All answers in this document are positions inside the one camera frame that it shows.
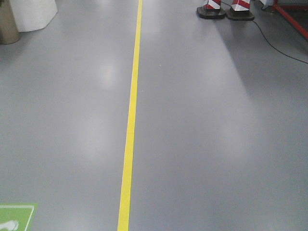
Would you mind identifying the white pillar base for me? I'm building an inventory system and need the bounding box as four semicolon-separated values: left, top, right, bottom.
10;0;58;32

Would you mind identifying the black floor cable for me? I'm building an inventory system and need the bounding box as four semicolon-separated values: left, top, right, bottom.
221;1;308;64

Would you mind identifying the red metal frame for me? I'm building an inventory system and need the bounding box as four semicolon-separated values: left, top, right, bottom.
272;0;308;41

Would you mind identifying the beige cylindrical bin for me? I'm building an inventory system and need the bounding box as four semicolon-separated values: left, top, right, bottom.
0;0;20;45

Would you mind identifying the red white traffic cone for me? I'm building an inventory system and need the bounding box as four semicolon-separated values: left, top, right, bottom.
196;0;226;19

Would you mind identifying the green safety zone floor sign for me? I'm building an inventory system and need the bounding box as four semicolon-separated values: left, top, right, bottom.
0;203;38;231

